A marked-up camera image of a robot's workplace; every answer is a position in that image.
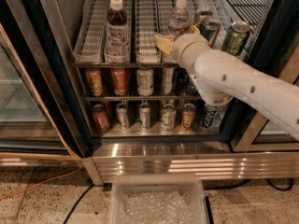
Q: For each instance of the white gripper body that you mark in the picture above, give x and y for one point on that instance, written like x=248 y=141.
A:
x=184 y=48

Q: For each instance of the clear water bottle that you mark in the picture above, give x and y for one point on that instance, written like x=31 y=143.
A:
x=179 y=20

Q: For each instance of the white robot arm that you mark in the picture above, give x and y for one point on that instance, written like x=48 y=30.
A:
x=219 y=77

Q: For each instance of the silver can rear top shelf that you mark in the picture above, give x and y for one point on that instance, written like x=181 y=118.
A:
x=200 y=15

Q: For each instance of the silver can shelf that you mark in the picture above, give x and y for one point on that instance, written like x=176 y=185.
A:
x=168 y=73
x=144 y=116
x=200 y=15
x=122 y=115

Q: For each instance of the silver can middle shelf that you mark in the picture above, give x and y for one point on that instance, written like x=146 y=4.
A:
x=168 y=73

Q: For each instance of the dark blue can middle shelf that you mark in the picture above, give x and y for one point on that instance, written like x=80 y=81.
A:
x=187 y=88

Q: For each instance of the white can middle shelf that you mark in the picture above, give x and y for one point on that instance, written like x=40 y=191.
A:
x=144 y=82

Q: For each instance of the white can shelf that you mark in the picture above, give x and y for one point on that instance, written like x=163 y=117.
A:
x=144 y=82
x=168 y=117

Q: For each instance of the white plastic shelf organiser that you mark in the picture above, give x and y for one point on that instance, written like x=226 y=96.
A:
x=148 y=17

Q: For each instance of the green can top shelf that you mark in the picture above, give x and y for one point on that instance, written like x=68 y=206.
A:
x=236 y=38

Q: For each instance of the brown tea bottle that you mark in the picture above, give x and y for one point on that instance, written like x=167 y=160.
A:
x=117 y=30

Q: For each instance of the orange can middle shelf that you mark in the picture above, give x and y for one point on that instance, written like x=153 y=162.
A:
x=119 y=79

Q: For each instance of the tan can bottom shelf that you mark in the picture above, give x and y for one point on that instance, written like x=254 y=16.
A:
x=188 y=116

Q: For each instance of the tan can shelf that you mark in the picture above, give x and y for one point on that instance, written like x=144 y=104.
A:
x=188 y=116
x=95 y=83

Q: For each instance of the blue can bottom shelf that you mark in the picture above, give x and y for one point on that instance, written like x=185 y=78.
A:
x=208 y=115

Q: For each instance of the white can bottom shelf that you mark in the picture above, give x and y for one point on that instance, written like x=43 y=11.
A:
x=168 y=117

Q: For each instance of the silver can bottom shelf centre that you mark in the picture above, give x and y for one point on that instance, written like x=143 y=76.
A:
x=144 y=116

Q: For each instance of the silver can bottom shelf left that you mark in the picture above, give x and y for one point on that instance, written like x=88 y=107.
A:
x=122 y=115

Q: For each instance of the tan can middle shelf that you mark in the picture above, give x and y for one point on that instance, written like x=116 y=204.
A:
x=95 y=83

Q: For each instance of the stainless steel fridge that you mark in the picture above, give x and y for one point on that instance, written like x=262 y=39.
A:
x=241 y=143

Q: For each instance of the red can bottom shelf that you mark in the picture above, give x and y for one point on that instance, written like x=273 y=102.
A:
x=100 y=117

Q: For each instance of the glass fridge door left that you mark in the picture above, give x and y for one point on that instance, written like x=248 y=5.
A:
x=32 y=129

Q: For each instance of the blue energy drink can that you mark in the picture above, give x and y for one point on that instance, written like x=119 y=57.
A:
x=209 y=30

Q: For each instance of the clear plastic bin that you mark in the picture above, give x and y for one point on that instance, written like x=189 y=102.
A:
x=187 y=185

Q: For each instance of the bubble wrap sheet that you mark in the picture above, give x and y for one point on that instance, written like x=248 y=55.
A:
x=156 y=208

